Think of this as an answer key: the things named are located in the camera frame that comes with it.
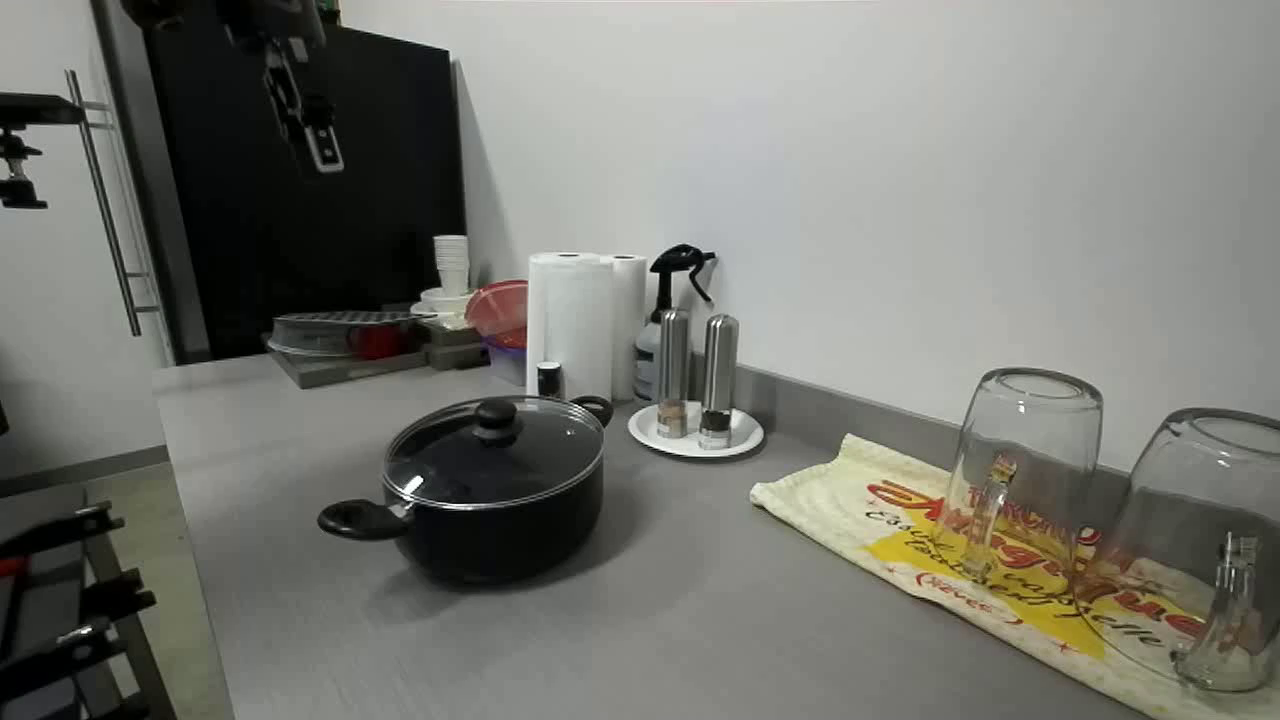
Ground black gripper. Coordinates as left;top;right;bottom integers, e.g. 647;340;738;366
221;0;343;176

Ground glass lid with black knob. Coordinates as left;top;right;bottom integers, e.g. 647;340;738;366
389;396;612;512

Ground black cooking pot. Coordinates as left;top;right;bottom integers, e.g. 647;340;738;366
318;390;619;589

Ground left upturned drinking glass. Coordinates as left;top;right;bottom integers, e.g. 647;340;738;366
939;366;1106;580

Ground upturned drinking glass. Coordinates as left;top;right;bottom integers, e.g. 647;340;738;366
1088;409;1280;693
939;366;1106;580

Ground right upturned drinking glass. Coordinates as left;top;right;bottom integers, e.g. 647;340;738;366
1088;409;1280;693

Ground white stacked cups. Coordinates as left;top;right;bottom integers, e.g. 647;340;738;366
421;237;474;326

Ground white paper towel roll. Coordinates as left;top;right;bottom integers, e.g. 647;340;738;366
524;252;645;401

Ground small black shaker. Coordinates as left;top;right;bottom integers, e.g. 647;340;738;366
535;358;565;401

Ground black-headed spray bottle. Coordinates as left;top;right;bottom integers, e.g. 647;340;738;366
633;244;717;401

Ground left steel grinder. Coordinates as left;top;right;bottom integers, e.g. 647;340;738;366
656;313;688;436

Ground steel grinder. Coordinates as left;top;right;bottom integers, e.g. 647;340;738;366
656;313;688;436
700;313;742;449

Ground right steel grinder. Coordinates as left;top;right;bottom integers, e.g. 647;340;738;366
700;313;742;449

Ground small white plate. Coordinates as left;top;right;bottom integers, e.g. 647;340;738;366
629;401;766;458

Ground black clamp rack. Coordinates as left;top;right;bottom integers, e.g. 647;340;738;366
0;495;172;720

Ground yellow red printed dish towel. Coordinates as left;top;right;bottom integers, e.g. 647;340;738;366
753;436;1280;720

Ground steel bar door handle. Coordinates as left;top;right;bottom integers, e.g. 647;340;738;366
63;68;165;336

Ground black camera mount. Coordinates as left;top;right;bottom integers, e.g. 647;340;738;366
0;93;84;208

